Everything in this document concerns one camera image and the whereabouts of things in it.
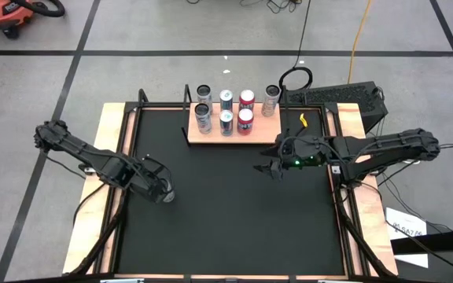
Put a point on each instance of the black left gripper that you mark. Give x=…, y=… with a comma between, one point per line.
x=140, y=177

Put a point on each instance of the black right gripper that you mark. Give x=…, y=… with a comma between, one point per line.
x=305, y=151

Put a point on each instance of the silver can with dark top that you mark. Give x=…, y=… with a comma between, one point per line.
x=203, y=118
x=169, y=196
x=204, y=92

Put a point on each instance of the red soda can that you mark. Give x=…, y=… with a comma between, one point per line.
x=245, y=122
x=246, y=98

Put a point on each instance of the silver can with orange print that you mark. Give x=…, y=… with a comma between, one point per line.
x=271, y=100

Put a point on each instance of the teal can with white top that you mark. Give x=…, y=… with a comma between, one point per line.
x=226, y=98
x=226, y=122

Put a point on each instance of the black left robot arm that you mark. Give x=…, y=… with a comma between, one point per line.
x=77, y=151

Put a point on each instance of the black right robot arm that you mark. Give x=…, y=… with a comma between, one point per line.
x=387, y=145

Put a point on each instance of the wooden shelf with black brackets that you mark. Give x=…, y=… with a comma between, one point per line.
x=266, y=131

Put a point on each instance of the black table mat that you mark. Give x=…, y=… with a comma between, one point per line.
x=230, y=228

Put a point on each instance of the black computer case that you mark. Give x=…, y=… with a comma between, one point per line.
x=352, y=96

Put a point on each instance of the white paper sign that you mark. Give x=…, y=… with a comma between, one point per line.
x=401, y=218

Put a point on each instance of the black beam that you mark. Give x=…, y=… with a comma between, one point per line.
x=439, y=241

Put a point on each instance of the black metal table frame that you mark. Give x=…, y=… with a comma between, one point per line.
x=163, y=105

